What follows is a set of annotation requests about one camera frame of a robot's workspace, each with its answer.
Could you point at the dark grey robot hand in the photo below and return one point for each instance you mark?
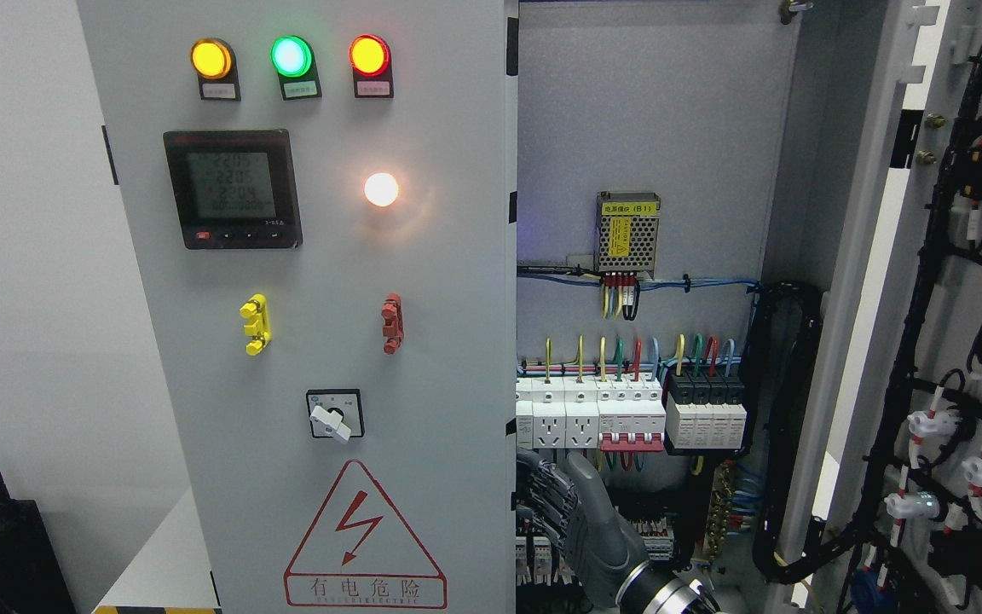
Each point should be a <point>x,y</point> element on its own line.
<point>570,504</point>

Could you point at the grey cabinet door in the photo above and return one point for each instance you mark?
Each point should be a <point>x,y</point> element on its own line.
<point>442,120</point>
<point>909,450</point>

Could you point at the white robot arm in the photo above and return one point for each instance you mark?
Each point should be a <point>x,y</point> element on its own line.
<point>655,590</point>

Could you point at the relay terminal row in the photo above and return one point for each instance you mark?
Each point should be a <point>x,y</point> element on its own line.
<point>540,564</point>

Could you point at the black white surge protector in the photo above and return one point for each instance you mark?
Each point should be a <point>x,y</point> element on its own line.
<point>703,413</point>

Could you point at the red electric hazard warning sign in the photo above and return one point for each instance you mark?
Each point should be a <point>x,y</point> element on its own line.
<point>360,552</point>

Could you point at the red terminal connector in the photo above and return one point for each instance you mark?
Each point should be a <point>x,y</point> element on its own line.
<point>393,323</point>

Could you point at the metal mesh power supply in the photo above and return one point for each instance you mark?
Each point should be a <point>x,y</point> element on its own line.
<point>628,229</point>

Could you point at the grey electrical cabinet body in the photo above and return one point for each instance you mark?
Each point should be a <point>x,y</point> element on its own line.
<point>766,131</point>

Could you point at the white glowing indicator lamp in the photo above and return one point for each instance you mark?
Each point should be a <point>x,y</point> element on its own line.
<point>381,189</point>

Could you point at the yellow terminal connector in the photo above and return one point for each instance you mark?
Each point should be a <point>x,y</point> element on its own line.
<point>256,326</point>

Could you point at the black digital power meter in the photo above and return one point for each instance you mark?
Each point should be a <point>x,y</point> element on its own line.
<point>234,189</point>

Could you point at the red indicator lamp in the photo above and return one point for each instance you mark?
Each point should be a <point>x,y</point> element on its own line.
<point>369,56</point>

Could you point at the green indicator lamp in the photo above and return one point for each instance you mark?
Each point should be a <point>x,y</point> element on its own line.
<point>291,56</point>

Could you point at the black box at left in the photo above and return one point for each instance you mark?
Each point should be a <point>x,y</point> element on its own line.
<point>30,576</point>

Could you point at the yellow indicator lamp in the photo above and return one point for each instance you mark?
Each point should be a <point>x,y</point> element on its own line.
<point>212,59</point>

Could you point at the red handled circuit breaker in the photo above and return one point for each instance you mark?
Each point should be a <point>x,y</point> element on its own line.
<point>631,416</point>

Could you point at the white rotary selector switch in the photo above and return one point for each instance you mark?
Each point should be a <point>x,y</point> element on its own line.
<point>335,413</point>

